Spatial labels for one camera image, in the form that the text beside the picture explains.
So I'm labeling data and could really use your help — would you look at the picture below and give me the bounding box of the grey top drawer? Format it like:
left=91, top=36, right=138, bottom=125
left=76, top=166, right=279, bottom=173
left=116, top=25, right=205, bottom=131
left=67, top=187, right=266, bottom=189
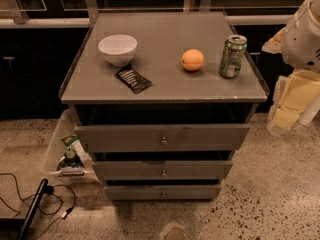
left=75, top=124, right=249, bottom=153

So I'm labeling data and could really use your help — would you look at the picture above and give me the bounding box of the grey drawer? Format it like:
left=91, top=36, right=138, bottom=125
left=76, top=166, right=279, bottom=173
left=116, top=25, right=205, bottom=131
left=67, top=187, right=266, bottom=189
left=105, top=185, right=221, bottom=200
left=93, top=160, right=232, bottom=180
left=75, top=124, right=249, bottom=153

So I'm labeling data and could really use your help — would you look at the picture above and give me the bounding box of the black cable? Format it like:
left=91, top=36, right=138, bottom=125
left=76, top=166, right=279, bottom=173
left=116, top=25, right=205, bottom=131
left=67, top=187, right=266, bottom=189
left=0, top=172, right=77, bottom=240

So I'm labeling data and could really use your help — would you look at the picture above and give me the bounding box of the grey drawer cabinet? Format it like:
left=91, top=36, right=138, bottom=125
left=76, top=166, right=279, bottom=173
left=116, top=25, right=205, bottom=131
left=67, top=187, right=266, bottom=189
left=60, top=12, right=268, bottom=187

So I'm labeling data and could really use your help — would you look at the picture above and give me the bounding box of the black snack packet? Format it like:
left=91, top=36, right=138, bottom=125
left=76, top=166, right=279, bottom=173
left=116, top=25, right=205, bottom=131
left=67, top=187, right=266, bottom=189
left=115, top=66, right=152, bottom=94

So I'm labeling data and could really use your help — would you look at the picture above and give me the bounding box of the orange fruit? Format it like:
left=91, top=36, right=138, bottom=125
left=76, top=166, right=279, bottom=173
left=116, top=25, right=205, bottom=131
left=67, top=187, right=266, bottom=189
left=181, top=49, right=204, bottom=72

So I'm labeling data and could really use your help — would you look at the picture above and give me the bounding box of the grey bottom drawer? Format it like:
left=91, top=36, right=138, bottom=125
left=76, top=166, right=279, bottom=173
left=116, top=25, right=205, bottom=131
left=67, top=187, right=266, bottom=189
left=105, top=185, right=221, bottom=200

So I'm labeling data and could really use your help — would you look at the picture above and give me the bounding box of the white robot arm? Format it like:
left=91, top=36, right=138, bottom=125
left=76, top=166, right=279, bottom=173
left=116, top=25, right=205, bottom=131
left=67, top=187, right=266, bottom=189
left=262, top=0, right=320, bottom=130

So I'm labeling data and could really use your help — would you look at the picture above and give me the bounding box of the clear plastic bin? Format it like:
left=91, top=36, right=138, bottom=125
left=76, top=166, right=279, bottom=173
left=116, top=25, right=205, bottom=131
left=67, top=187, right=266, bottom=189
left=41, top=109, right=97, bottom=184

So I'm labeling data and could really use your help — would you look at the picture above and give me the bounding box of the white ceramic bowl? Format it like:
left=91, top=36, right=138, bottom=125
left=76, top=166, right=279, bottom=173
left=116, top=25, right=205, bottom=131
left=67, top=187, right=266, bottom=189
left=98, top=34, right=137, bottom=67

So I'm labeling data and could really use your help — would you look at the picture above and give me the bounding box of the black flat bar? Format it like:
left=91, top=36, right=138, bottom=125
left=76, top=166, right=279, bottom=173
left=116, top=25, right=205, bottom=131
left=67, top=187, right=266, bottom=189
left=16, top=179, right=48, bottom=240

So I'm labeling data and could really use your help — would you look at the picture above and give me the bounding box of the grey middle drawer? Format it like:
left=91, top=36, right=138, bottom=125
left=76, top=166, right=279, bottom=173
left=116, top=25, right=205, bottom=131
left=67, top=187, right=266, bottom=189
left=93, top=160, right=232, bottom=180

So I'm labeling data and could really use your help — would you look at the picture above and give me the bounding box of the metal railing frame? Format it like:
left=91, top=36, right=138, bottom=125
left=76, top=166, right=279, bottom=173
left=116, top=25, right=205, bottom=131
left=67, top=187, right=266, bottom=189
left=0, top=0, right=320, bottom=30

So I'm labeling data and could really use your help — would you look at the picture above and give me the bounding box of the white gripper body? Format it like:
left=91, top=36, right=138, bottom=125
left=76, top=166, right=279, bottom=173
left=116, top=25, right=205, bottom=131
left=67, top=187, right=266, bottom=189
left=268, top=69, right=320, bottom=130

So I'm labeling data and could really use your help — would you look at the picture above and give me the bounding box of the green soda can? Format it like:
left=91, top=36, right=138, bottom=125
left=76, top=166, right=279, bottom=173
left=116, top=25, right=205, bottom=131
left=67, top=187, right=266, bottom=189
left=219, top=34, right=247, bottom=78

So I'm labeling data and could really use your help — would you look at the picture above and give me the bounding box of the green chip bag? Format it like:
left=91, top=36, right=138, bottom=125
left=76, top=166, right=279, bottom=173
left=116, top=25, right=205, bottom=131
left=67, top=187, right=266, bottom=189
left=61, top=135, right=77, bottom=147

